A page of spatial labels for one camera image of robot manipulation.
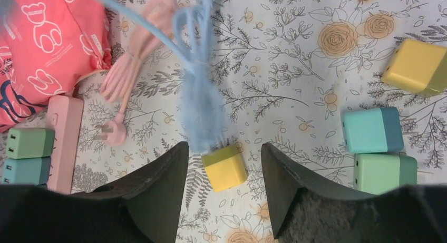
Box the yellow charger plug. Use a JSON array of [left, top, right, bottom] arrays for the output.
[[381, 39, 446, 98], [201, 145, 248, 192]]

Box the teal USB charger plug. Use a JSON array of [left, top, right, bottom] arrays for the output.
[[1, 157, 51, 185]]

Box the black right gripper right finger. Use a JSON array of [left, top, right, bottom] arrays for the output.
[[261, 143, 402, 242]]

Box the pink patterned cloth bag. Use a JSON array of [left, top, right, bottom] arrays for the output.
[[1, 0, 111, 131]]

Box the light green USB charger plug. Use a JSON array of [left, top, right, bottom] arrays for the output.
[[6, 128, 55, 159]]

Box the light blue power cable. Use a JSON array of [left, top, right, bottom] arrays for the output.
[[83, 0, 229, 155]]

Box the pink power strip cable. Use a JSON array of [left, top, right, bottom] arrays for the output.
[[93, 0, 180, 147]]

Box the pink power strip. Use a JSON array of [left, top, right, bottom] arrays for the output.
[[46, 95, 84, 195]]

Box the floral patterned table mat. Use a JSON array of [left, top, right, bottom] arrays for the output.
[[0, 0, 447, 243]]

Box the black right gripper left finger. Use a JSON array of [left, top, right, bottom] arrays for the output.
[[75, 141, 189, 242]]

